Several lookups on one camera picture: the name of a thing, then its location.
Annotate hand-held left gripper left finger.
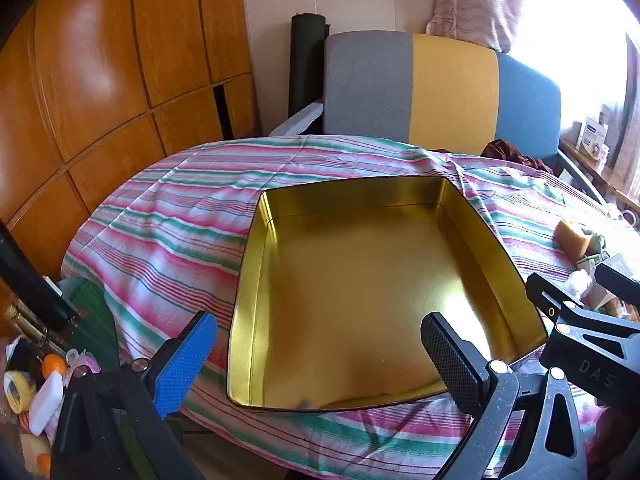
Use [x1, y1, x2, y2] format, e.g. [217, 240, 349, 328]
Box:
[50, 310, 221, 480]

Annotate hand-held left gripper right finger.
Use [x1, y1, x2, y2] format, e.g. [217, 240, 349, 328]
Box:
[420, 311, 591, 480]

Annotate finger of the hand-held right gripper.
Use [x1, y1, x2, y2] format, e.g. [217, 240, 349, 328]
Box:
[525, 272, 640, 403]
[594, 261, 640, 307]

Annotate white roll snack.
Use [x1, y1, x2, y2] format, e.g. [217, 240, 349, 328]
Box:
[570, 269, 596, 298]

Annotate yellow sponge cake piece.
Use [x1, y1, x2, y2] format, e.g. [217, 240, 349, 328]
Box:
[554, 220, 593, 261]

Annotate gold square tin box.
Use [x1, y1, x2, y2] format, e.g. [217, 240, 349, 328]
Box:
[226, 175, 549, 413]

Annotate dark green glass shelf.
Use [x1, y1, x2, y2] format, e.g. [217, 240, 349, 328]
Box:
[57, 275, 123, 376]

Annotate wooden side desk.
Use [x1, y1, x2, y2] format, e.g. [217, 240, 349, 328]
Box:
[557, 135, 640, 211]

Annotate orange ball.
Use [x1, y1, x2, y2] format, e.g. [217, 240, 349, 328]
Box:
[41, 353, 68, 378]

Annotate striped tablecloth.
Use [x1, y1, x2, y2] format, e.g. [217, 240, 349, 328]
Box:
[60, 135, 640, 480]

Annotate dark red cloth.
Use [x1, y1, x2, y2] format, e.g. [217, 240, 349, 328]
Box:
[482, 139, 556, 176]

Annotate white plastic case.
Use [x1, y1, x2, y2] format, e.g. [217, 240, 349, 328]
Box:
[27, 374, 66, 436]

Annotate white blue carton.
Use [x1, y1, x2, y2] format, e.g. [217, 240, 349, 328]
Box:
[575, 116, 611, 156]

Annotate pale lace curtain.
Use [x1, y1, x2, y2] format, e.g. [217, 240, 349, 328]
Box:
[605, 32, 640, 206]

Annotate brass metal fittings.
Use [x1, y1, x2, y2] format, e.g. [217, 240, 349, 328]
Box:
[5, 300, 51, 341]

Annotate black cylinder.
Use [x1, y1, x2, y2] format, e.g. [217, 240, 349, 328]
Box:
[0, 217, 78, 331]

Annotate grey yellow blue chair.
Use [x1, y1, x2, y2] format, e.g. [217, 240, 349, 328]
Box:
[270, 31, 608, 206]

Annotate bright window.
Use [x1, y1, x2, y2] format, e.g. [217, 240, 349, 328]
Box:
[510, 0, 636, 131]

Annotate pink patterned curtain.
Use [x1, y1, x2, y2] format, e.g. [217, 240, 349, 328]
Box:
[425, 0, 526, 53]

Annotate wooden wardrobe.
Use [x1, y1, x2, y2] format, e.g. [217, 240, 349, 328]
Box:
[0, 0, 261, 311]

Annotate black rolled mat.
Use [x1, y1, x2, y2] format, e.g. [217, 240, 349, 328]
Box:
[289, 12, 328, 121]

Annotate pink ring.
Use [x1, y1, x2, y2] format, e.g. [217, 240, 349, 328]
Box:
[65, 350, 101, 376]

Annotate yellow coiled cord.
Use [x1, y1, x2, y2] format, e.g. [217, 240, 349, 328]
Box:
[4, 370, 36, 413]

